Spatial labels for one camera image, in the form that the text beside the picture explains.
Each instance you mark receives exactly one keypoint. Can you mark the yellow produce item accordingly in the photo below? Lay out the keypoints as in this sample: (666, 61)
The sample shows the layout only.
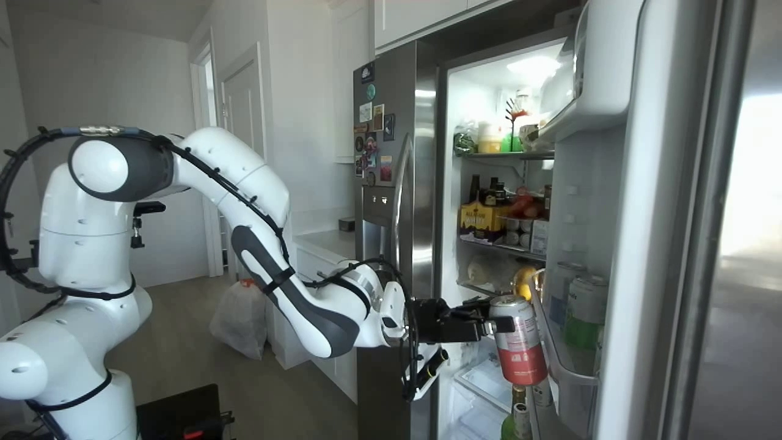
(528, 281)

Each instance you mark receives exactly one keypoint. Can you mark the red-labelled bottle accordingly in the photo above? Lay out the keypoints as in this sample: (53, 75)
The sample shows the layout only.
(521, 354)

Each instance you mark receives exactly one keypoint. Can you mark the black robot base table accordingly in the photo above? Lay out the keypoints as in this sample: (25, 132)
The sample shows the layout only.
(174, 407)

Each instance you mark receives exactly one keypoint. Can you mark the round teal magnet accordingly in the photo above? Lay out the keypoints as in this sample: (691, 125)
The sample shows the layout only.
(369, 92)

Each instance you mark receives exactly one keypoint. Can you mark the white interior door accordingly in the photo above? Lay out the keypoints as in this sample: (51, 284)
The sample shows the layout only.
(244, 105)

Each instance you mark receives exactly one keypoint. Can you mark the green bottle with red top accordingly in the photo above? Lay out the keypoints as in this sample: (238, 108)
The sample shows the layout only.
(511, 138)

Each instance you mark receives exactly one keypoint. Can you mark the open refrigerator door with bins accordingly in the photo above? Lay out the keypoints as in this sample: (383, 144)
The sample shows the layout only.
(627, 246)

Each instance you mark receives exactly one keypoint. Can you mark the yellow food container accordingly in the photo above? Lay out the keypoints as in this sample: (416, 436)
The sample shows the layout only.
(490, 144)

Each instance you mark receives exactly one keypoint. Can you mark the white green carton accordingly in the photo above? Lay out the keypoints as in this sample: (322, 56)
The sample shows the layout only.
(586, 321)

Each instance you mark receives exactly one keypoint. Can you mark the yellow beer bottle carton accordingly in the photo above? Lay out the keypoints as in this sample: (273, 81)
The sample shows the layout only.
(486, 220)

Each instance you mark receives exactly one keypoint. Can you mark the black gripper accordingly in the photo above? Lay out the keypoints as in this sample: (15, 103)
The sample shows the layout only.
(444, 321)

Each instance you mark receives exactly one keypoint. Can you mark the red food package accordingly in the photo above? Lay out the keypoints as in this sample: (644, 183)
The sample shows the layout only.
(526, 207)

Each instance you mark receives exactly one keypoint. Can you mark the small black mounted device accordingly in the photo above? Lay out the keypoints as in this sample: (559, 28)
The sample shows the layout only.
(147, 215)

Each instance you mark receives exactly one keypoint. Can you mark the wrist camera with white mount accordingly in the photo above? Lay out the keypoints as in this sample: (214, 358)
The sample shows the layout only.
(423, 374)

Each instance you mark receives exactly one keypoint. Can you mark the white kitchen base cabinet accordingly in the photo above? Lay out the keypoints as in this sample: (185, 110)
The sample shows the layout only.
(326, 246)

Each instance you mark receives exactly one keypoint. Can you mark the white plastic bag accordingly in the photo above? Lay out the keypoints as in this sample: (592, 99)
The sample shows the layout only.
(241, 321)

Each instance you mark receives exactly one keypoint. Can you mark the green leafy produce bag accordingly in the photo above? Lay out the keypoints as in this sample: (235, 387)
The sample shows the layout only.
(466, 139)

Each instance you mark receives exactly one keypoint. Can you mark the lit refrigerator interior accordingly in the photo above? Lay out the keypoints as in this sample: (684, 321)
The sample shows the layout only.
(479, 105)

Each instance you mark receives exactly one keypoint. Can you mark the white wall cabinet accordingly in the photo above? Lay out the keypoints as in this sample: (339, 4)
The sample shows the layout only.
(423, 20)

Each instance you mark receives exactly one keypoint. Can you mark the stainless refrigerator door with dispenser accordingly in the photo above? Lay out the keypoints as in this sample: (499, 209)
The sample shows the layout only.
(423, 204)

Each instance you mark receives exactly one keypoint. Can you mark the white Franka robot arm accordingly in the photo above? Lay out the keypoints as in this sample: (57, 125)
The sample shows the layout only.
(235, 180)

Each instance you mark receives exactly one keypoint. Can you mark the red picture magnet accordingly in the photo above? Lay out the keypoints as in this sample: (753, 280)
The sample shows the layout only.
(388, 166)

